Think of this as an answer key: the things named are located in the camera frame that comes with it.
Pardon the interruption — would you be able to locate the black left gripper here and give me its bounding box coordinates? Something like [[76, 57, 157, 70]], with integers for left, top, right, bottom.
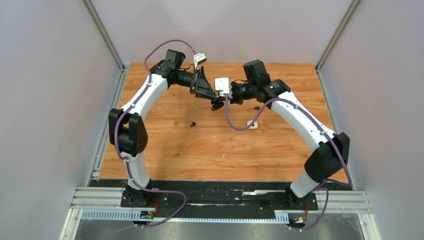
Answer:
[[175, 66, 217, 101]]

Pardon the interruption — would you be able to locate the black earbud charging case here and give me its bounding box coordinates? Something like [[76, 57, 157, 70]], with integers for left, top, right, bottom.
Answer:
[[210, 97, 225, 111]]

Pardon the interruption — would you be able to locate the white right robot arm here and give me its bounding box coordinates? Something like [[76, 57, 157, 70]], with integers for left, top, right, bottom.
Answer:
[[221, 59, 350, 209]]

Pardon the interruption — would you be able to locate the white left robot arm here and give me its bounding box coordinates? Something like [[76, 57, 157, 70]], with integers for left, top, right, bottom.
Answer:
[[108, 49, 217, 207]]

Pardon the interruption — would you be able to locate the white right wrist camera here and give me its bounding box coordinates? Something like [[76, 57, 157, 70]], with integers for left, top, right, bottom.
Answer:
[[214, 77, 233, 99]]

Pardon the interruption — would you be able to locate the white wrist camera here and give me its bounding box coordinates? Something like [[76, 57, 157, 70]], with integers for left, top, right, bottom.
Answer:
[[193, 52, 207, 69], [214, 77, 233, 99]]

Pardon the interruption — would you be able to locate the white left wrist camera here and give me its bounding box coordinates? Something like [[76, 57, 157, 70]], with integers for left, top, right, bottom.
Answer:
[[193, 52, 207, 69]]

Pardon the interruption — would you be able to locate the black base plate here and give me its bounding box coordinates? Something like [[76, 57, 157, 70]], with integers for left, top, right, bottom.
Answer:
[[88, 179, 354, 220]]

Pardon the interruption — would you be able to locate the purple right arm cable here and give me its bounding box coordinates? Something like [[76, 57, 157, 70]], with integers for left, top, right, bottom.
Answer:
[[224, 94, 353, 232]]

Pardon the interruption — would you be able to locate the white slotted cable duct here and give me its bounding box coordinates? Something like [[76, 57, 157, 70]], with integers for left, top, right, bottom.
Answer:
[[80, 211, 290, 224]]

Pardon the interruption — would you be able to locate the right aluminium frame post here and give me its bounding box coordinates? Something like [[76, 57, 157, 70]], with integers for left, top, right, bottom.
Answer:
[[315, 0, 362, 74]]

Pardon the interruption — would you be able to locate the aluminium frame post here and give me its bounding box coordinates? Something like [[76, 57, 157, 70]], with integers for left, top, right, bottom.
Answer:
[[315, 0, 362, 74], [82, 0, 126, 72]]

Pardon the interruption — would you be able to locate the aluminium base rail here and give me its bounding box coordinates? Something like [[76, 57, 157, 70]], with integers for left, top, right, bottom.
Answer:
[[70, 187, 372, 214]]

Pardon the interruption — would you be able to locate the left aluminium frame post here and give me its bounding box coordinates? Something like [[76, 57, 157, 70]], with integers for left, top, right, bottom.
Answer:
[[82, 0, 126, 72]]

